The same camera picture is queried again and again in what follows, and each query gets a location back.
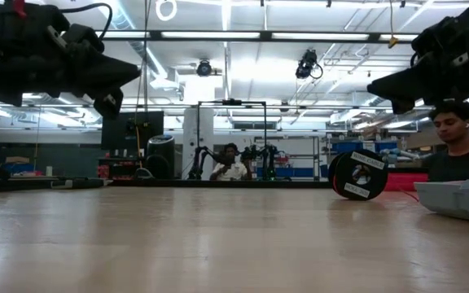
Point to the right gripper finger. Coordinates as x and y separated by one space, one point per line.
401 85

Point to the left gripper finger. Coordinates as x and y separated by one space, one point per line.
116 73

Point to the yellow hanging tag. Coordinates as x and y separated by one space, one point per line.
393 40

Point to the black monitor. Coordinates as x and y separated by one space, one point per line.
137 134

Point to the wooden room table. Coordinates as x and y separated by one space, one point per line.
409 164

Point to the red plastic bin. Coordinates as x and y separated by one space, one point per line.
405 182

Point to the person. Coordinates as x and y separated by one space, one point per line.
230 169
462 163

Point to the white pillar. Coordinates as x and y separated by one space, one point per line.
189 142

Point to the grey tool kit case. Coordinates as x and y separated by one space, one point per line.
462 199

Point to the silver ceiling duct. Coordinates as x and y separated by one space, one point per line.
159 71

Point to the black overhead frame bar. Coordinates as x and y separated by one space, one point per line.
155 35

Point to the black rig camera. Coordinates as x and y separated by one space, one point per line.
305 67
204 68

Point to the black room station frame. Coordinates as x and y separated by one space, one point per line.
231 102

